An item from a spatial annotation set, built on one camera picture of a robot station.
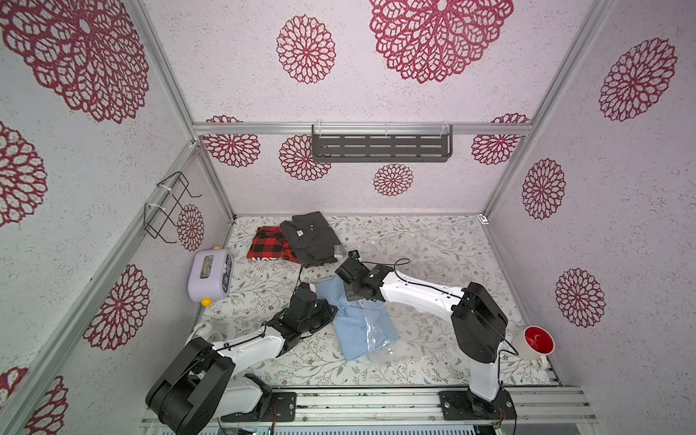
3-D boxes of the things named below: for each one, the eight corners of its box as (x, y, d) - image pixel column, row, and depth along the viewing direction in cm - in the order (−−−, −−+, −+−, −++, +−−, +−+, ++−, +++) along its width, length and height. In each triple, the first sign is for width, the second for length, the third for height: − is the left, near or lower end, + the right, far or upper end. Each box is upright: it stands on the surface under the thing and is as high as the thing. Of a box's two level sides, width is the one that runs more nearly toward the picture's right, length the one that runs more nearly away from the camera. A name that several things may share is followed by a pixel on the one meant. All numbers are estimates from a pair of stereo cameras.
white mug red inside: (507, 355, 85) (521, 346, 78) (515, 331, 90) (529, 321, 83) (534, 371, 82) (550, 363, 75) (541, 345, 87) (556, 335, 80)
